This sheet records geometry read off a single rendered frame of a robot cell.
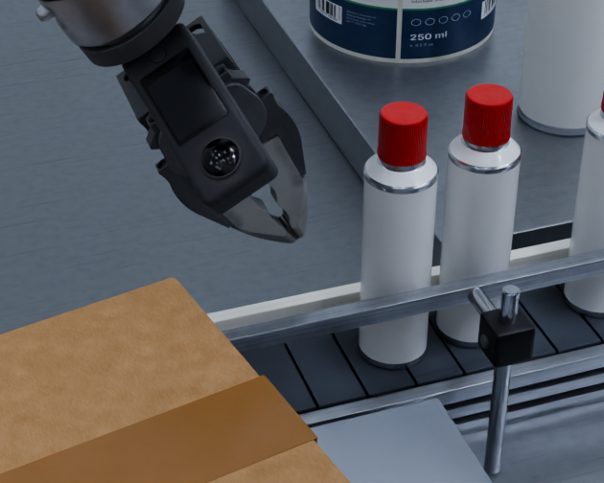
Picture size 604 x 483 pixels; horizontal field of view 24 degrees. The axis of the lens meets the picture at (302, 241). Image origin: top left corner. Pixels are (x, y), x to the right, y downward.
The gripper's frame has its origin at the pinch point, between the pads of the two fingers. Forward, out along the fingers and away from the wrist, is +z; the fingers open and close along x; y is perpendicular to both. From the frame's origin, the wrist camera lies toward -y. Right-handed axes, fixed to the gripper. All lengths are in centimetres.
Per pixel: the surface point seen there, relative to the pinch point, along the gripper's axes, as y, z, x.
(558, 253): 3.4, 20.0, -15.4
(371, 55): 44, 22, -14
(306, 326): -4.5, 3.9, 2.8
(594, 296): -1.3, 21.3, -15.6
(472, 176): -1.1, 4.3, -12.4
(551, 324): -1.1, 21.4, -11.7
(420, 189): -2.3, 1.5, -8.9
